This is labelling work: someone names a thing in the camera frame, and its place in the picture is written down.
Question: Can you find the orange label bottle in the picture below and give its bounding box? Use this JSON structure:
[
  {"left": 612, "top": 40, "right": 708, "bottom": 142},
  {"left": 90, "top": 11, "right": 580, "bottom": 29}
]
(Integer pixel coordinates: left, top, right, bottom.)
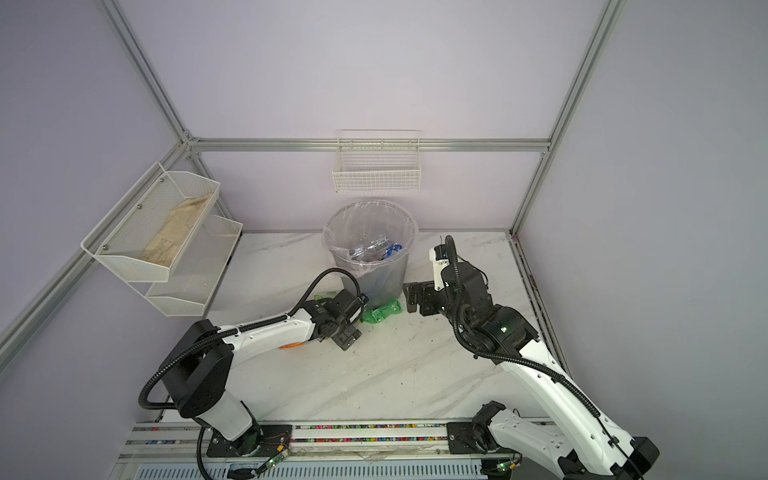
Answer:
[{"left": 279, "top": 342, "right": 304, "bottom": 350}]

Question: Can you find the crushed green bottle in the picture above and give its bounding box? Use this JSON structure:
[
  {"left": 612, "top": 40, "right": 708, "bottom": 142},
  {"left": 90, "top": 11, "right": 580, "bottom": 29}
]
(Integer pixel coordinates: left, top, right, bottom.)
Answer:
[{"left": 361, "top": 299, "right": 402, "bottom": 324}]

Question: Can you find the blue label bottle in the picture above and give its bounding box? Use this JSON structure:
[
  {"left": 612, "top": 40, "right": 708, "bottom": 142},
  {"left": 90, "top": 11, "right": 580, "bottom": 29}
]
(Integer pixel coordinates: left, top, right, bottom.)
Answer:
[{"left": 382, "top": 243, "right": 403, "bottom": 259}]

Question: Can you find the clear plastic bin liner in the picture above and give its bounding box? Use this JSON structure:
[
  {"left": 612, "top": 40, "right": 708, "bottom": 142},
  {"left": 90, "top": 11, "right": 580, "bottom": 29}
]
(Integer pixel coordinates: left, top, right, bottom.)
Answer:
[{"left": 322, "top": 200, "right": 419, "bottom": 274}]

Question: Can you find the beige cloth in shelf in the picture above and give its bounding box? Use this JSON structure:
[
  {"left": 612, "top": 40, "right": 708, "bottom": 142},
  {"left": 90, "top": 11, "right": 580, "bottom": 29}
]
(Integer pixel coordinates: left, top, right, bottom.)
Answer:
[{"left": 140, "top": 194, "right": 211, "bottom": 267}]

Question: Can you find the grey mesh waste bin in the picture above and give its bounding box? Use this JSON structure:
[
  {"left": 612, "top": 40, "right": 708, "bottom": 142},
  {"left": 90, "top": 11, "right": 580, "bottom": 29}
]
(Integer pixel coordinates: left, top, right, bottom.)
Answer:
[{"left": 323, "top": 200, "right": 418, "bottom": 310}]

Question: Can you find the white mesh shelf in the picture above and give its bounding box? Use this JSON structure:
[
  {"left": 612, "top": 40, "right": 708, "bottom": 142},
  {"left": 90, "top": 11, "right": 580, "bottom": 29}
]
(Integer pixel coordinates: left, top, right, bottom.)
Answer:
[
  {"left": 145, "top": 214, "right": 242, "bottom": 317},
  {"left": 81, "top": 163, "right": 220, "bottom": 283}
]

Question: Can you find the white wire wall basket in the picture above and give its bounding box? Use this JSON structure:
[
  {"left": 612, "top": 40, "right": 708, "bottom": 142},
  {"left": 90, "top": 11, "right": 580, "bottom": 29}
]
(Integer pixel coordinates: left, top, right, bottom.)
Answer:
[{"left": 332, "top": 129, "right": 422, "bottom": 195}]

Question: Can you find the white mesh lower shelf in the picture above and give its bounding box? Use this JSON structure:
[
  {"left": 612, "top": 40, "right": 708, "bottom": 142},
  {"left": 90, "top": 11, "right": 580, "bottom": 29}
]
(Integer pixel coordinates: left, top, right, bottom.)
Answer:
[{"left": 145, "top": 214, "right": 242, "bottom": 317}]

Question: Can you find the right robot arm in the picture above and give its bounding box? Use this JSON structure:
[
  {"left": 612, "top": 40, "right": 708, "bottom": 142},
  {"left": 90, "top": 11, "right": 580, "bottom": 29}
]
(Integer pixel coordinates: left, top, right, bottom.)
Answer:
[{"left": 403, "top": 236, "right": 660, "bottom": 479}]

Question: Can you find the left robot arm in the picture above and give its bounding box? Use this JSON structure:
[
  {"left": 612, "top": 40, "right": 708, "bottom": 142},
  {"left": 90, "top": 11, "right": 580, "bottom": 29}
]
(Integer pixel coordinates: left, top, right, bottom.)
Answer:
[{"left": 139, "top": 290, "right": 367, "bottom": 456}]

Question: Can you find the aluminium front rail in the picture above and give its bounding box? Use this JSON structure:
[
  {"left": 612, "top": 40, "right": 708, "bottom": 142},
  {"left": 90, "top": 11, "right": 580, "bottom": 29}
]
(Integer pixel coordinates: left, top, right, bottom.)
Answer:
[{"left": 116, "top": 416, "right": 616, "bottom": 464}]

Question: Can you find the white mesh upper shelf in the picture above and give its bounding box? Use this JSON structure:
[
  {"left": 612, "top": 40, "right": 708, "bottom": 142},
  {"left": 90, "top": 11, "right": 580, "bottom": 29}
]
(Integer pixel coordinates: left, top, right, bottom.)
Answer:
[{"left": 81, "top": 163, "right": 220, "bottom": 283}]

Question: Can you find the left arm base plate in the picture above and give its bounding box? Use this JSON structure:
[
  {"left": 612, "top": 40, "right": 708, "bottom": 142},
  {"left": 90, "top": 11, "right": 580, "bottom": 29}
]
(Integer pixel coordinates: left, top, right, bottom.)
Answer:
[{"left": 206, "top": 424, "right": 293, "bottom": 458}]

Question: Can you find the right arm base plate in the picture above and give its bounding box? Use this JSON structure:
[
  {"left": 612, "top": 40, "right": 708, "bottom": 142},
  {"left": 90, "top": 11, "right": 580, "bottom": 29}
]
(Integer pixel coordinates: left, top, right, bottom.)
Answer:
[{"left": 446, "top": 401, "right": 515, "bottom": 455}]

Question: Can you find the black corrugated left cable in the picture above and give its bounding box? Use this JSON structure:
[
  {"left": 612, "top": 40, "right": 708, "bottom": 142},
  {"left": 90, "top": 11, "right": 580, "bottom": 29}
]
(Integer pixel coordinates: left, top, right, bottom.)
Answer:
[{"left": 137, "top": 267, "right": 364, "bottom": 412}]

